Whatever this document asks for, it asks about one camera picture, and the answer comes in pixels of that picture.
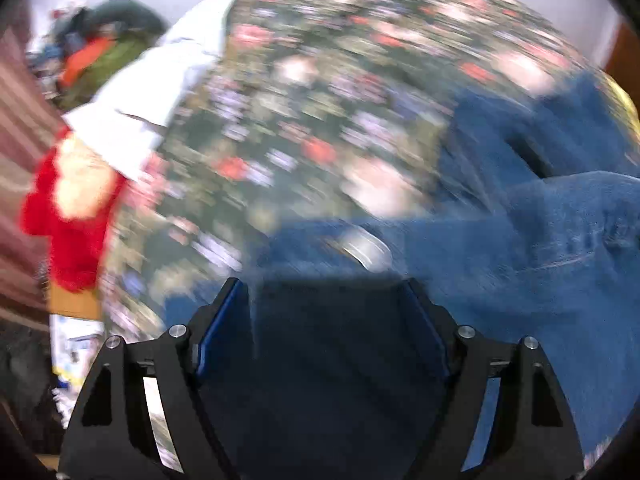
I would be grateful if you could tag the floral bedspread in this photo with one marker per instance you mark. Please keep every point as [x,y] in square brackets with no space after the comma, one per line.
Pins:
[325,110]

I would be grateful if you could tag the yellow-green cloth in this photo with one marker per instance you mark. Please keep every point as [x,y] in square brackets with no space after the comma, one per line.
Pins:
[627,100]

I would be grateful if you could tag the brown cardboard box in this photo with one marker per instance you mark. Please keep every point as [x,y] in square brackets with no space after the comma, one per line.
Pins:
[70,302]

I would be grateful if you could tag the striped brown curtain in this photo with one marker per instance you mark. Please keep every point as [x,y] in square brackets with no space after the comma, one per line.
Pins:
[20,160]

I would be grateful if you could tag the light blue shirt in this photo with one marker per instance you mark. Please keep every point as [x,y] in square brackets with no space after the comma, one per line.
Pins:
[150,95]

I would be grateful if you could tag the red plush toy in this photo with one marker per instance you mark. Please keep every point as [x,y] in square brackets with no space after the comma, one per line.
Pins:
[65,240]

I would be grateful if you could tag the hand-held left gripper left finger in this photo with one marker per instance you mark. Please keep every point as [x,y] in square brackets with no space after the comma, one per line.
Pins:
[220,325]

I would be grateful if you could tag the grey plush pillow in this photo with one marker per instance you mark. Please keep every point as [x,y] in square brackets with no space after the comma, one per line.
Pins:
[130,15]

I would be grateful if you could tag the green patterned box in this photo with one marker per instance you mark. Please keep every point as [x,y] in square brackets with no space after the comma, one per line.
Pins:
[115,67]

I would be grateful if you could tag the blue denim jacket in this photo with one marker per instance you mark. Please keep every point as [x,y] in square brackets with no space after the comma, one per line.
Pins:
[525,260]

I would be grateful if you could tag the orange box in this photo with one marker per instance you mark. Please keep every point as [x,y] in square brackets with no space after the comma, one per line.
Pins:
[85,60]

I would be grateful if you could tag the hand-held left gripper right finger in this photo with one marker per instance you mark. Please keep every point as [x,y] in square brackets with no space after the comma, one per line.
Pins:
[425,325]

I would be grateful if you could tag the wooden wardrobe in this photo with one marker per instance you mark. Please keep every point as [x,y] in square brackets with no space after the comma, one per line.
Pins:
[625,55]

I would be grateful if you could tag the pile of books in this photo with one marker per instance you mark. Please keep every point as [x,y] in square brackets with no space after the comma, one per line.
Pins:
[75,345]

